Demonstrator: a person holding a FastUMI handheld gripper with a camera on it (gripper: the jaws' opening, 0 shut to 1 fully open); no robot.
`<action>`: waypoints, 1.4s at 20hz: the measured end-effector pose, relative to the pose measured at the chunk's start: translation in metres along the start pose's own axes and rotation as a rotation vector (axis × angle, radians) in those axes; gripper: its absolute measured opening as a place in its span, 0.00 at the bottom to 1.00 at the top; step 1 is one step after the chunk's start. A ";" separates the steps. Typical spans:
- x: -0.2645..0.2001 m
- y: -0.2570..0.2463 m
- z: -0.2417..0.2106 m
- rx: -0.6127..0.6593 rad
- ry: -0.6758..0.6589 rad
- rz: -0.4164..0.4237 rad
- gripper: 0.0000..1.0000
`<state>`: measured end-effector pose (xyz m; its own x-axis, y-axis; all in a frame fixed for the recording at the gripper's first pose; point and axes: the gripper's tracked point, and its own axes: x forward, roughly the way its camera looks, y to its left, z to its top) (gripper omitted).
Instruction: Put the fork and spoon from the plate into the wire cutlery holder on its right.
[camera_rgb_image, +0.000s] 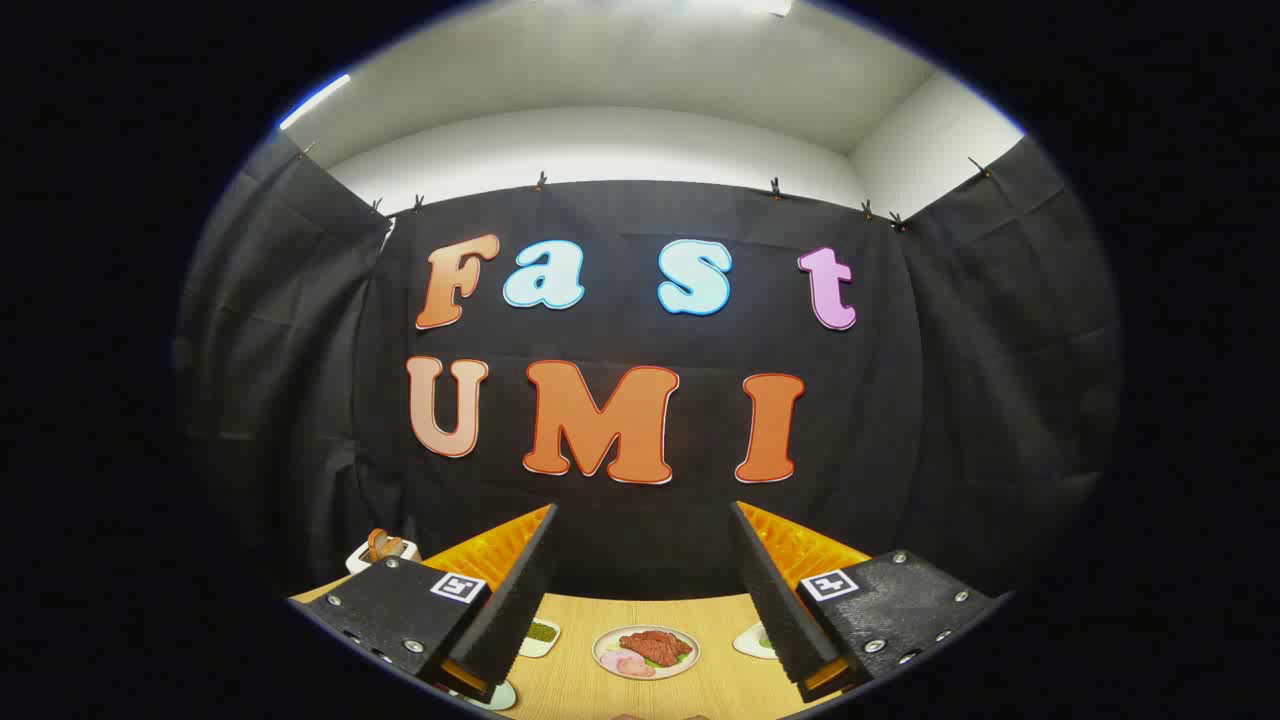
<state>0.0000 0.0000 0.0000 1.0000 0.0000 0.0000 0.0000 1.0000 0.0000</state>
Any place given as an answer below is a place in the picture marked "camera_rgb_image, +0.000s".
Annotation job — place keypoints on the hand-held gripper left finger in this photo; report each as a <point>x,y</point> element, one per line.
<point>520,590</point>

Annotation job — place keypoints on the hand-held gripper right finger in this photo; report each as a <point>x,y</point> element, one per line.
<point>770,590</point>

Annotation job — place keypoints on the green mung beans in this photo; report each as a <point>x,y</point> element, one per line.
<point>541,631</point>

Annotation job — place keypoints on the small white dish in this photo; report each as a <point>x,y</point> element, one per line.
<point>748,640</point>

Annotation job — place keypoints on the white divided tray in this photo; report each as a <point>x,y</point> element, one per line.
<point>535,646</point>

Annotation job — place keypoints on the white oval plate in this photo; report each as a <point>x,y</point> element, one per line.
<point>612,640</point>

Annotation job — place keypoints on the teal round plate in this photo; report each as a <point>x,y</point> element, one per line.
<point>503,694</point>

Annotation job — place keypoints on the pink ham slice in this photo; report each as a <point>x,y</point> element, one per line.
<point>615,658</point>

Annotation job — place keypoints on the green lettuce leaf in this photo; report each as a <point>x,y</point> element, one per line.
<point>668,660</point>

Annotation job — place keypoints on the brown steak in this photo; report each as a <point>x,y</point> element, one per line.
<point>655,645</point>

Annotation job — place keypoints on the toasted bread slice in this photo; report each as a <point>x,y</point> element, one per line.
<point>377,544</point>
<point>395,547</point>

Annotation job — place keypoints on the red ham slice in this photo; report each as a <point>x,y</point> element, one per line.
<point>638,668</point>

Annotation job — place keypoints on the white toaster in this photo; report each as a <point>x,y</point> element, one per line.
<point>358,560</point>

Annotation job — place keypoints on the ceiling light strip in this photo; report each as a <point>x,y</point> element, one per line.
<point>315,100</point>

